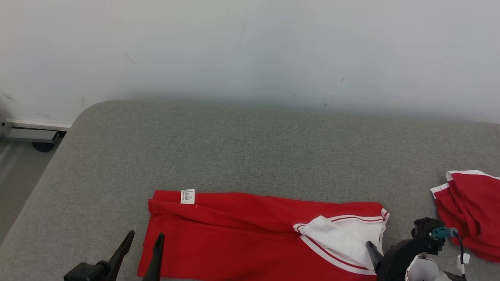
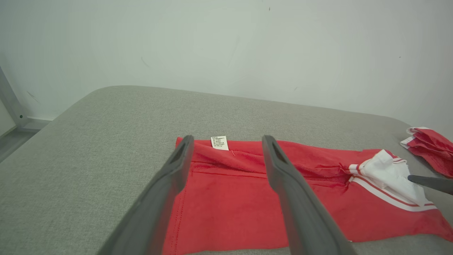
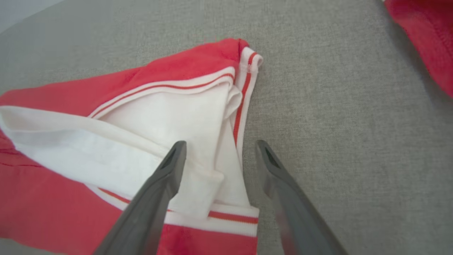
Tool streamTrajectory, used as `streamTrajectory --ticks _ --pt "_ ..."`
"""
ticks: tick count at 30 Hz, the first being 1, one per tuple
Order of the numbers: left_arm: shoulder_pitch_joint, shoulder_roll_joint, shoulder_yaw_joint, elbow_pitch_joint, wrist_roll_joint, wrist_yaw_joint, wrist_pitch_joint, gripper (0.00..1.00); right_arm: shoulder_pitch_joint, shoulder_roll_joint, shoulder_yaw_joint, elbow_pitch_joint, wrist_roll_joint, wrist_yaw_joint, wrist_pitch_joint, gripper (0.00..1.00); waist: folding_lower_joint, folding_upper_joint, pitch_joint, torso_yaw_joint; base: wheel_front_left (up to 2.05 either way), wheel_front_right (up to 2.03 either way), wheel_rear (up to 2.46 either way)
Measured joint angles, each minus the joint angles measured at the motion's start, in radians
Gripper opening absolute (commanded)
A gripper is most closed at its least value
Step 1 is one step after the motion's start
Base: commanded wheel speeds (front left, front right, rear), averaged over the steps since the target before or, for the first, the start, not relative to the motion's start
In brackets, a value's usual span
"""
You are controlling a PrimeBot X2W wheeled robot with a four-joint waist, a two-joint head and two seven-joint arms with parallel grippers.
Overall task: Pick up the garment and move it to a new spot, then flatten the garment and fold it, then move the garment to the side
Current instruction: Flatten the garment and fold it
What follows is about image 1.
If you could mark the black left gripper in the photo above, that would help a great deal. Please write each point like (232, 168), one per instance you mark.
(88, 272)

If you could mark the teal connector on right wrist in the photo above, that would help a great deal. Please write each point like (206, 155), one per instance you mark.
(443, 233)

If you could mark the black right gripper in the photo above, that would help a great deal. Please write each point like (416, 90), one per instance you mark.
(394, 261)

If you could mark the red shorts with white hems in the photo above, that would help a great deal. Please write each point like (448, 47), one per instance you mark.
(472, 210)

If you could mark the red shirt with white sleeves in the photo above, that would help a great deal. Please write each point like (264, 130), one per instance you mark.
(234, 238)

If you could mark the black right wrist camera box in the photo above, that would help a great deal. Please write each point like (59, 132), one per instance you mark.
(424, 228)

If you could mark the black round foot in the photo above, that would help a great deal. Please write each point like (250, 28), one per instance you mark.
(43, 147)

